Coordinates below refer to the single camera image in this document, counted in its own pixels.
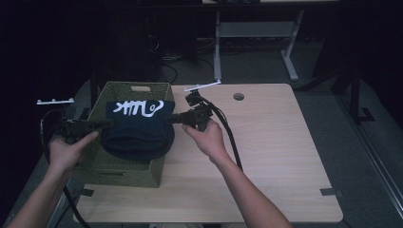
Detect bundle of floor cables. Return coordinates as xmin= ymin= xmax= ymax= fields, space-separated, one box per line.
xmin=157 ymin=37 xmax=217 ymax=85

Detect person's left hand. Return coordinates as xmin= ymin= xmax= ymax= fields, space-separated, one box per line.
xmin=48 ymin=130 xmax=100 ymax=174

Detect black tape strip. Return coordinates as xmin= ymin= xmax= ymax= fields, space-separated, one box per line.
xmin=319 ymin=187 xmax=344 ymax=198
xmin=78 ymin=187 xmax=95 ymax=198

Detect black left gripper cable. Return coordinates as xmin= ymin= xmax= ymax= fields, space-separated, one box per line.
xmin=39 ymin=108 xmax=93 ymax=228

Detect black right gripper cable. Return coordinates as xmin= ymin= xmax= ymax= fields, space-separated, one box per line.
xmin=199 ymin=94 xmax=244 ymax=173

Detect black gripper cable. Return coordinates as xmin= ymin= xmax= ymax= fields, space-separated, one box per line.
xmin=39 ymin=108 xmax=93 ymax=228
xmin=199 ymin=94 xmax=244 ymax=173

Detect person's right hand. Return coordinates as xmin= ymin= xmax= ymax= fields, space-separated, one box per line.
xmin=182 ymin=119 xmax=231 ymax=166

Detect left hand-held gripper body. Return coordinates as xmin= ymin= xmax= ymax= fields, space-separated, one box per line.
xmin=35 ymin=97 xmax=97 ymax=144

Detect green woven basket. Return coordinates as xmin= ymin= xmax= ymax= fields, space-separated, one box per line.
xmin=73 ymin=81 xmax=176 ymax=189

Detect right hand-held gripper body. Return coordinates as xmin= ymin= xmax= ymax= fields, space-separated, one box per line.
xmin=182 ymin=79 xmax=222 ymax=133

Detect grey metal desk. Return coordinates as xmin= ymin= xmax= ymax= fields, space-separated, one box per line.
xmin=202 ymin=0 xmax=340 ymax=83

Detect dark navy printed t-shirt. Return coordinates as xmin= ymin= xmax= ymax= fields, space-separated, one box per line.
xmin=100 ymin=99 xmax=177 ymax=162

